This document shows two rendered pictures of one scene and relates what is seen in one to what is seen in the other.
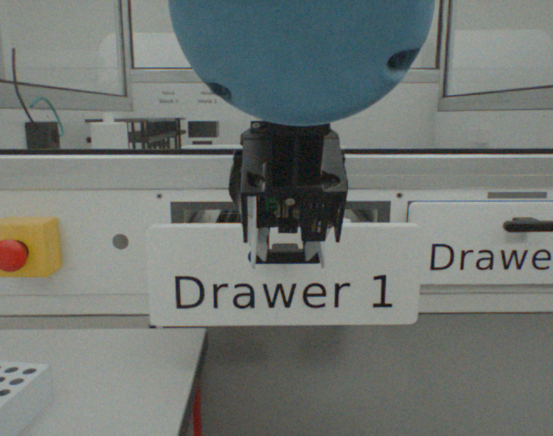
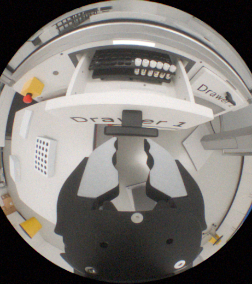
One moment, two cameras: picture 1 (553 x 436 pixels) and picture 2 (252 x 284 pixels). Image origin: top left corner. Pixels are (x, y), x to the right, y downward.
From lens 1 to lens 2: 0.44 m
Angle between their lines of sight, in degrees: 74
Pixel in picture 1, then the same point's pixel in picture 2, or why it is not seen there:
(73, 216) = (38, 73)
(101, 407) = (68, 147)
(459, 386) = not seen: hidden behind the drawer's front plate
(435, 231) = (206, 81)
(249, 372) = not seen: hidden behind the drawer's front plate
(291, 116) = not seen: outside the picture
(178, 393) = (89, 140)
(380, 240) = (194, 116)
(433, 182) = (215, 66)
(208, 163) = (82, 32)
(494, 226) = (222, 90)
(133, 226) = (57, 67)
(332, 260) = (162, 116)
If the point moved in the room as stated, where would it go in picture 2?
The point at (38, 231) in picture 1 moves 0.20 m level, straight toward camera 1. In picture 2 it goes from (29, 89) to (29, 155)
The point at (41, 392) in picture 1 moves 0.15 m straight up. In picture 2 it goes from (53, 146) to (17, 144)
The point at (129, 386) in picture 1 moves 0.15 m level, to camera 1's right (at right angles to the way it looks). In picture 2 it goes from (73, 135) to (122, 137)
